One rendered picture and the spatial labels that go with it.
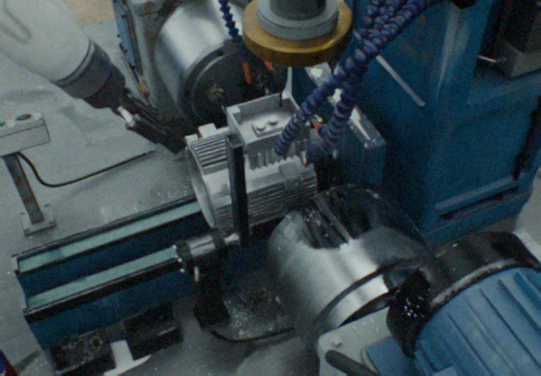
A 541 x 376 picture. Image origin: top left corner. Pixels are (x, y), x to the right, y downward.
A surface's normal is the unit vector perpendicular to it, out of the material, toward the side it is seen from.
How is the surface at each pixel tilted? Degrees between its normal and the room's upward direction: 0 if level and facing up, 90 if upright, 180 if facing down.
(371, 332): 0
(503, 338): 23
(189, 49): 40
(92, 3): 0
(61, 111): 0
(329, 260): 28
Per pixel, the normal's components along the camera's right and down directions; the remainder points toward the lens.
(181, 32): -0.54, -0.38
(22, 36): 0.32, 0.61
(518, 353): -0.37, -0.52
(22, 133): 0.37, 0.29
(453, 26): -0.91, 0.31
